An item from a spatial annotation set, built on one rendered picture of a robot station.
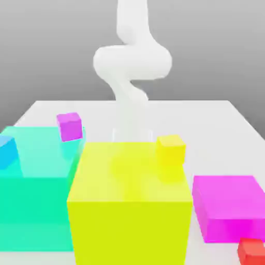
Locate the small yellow cube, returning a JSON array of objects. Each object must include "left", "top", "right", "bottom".
[{"left": 156, "top": 135, "right": 186, "bottom": 167}]

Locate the small purple cube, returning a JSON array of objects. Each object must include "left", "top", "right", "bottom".
[{"left": 56, "top": 112, "right": 84, "bottom": 142}]

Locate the small blue cube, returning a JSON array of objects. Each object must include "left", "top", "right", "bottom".
[{"left": 0, "top": 135, "right": 20, "bottom": 170}]

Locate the small red cube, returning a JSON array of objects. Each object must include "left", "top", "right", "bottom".
[{"left": 237, "top": 237, "right": 265, "bottom": 265}]

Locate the large yellow-green box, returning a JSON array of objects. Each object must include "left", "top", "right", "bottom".
[{"left": 66, "top": 141, "right": 194, "bottom": 265}]

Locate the large magenta box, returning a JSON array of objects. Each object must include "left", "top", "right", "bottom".
[{"left": 192, "top": 175, "right": 265, "bottom": 244}]

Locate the large teal box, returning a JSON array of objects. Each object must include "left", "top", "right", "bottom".
[{"left": 0, "top": 125, "right": 87, "bottom": 253}]

